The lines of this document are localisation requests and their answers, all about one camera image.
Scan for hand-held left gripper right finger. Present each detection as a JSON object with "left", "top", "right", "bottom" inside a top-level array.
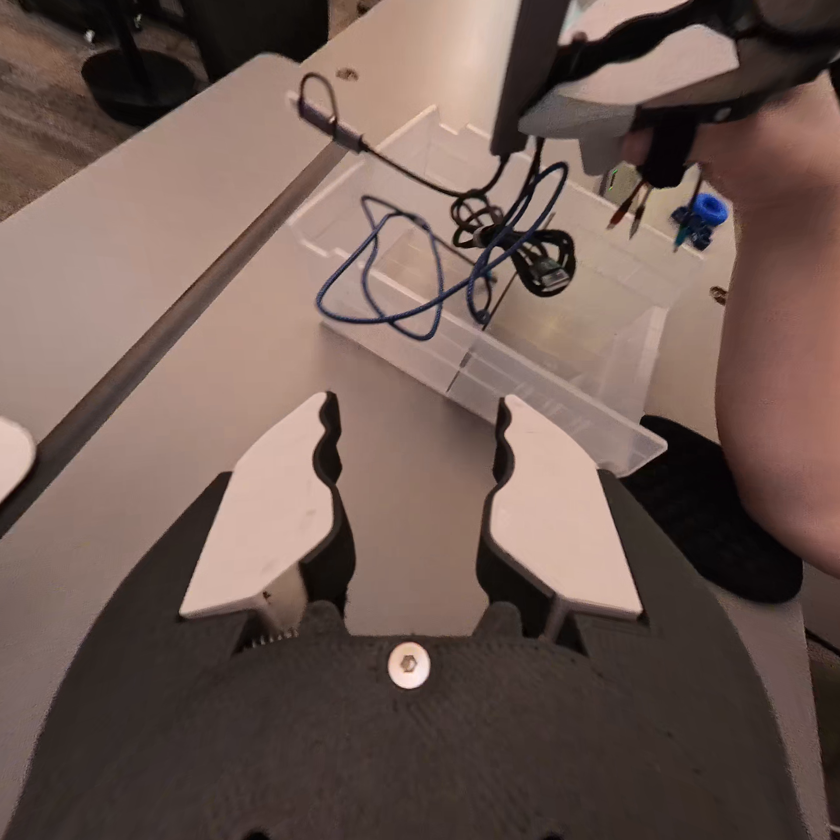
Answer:
[{"left": 478, "top": 394, "right": 645, "bottom": 634}]

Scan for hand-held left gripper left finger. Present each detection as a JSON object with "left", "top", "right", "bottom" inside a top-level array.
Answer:
[{"left": 177, "top": 391, "right": 357, "bottom": 632}]

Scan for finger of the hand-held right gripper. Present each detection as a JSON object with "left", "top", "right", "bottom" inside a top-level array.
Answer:
[
  {"left": 517, "top": 12, "right": 742, "bottom": 177},
  {"left": 566, "top": 0, "right": 698, "bottom": 46}
]

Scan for clear plastic bin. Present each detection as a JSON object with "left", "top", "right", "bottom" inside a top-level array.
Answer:
[{"left": 287, "top": 104, "right": 713, "bottom": 479}]

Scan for blue braided usb-c cable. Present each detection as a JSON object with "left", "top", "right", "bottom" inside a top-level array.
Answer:
[{"left": 315, "top": 161, "right": 571, "bottom": 342}]

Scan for black hub pigtail cable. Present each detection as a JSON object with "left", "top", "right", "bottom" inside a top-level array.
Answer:
[{"left": 297, "top": 71, "right": 519, "bottom": 199}]

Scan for person's right forearm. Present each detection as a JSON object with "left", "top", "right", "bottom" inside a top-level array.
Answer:
[{"left": 714, "top": 217, "right": 840, "bottom": 573}]

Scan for person's right hand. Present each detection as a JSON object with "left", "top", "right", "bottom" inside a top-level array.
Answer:
[{"left": 694, "top": 71, "right": 840, "bottom": 221}]

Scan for blue electronic part with probes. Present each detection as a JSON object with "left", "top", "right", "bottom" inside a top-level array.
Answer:
[{"left": 669, "top": 192, "right": 731, "bottom": 253}]

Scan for black fuzzy pad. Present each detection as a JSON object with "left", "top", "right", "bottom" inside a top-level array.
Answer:
[{"left": 622, "top": 415, "right": 803, "bottom": 606}]

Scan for white rounded object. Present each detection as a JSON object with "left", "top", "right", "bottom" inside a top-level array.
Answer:
[{"left": 0, "top": 416, "right": 37, "bottom": 506}]

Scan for dark cabinet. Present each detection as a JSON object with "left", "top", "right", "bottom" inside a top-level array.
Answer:
[{"left": 176, "top": 0, "right": 330, "bottom": 85}]

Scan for black round stand base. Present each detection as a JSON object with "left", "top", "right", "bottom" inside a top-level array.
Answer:
[{"left": 80, "top": 0, "right": 201, "bottom": 129}]

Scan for red tipped cable ends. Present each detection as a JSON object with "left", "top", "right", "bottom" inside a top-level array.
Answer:
[{"left": 607, "top": 167, "right": 656, "bottom": 239}]

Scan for black coiled usb cable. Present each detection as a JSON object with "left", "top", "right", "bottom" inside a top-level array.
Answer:
[{"left": 450, "top": 134, "right": 578, "bottom": 300}]

